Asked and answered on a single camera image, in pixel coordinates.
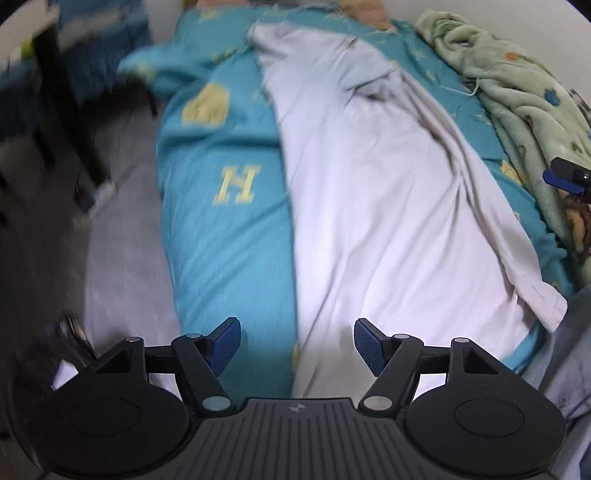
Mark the small white blue object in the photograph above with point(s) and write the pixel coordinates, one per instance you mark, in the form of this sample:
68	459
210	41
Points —
99	196

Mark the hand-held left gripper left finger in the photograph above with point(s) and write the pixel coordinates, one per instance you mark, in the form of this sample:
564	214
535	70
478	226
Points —
226	344

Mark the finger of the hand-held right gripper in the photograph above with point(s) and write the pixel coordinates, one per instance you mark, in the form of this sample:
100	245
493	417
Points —
565	177

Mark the blue covered chair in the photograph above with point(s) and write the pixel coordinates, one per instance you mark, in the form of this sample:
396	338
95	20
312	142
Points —
23	101
111	50

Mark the green printed fleece blanket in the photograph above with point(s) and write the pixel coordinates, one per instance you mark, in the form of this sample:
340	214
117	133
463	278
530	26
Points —
517	92

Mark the white shirt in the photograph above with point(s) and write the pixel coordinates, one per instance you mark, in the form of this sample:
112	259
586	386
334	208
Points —
378	207

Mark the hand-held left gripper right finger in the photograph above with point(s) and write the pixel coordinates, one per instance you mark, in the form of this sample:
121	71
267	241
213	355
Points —
369	346

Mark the teal printed bed sheet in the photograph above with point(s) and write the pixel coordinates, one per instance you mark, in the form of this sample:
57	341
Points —
221	258

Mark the checked pillow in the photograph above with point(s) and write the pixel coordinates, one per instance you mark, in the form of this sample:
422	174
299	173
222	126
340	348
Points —
369	11

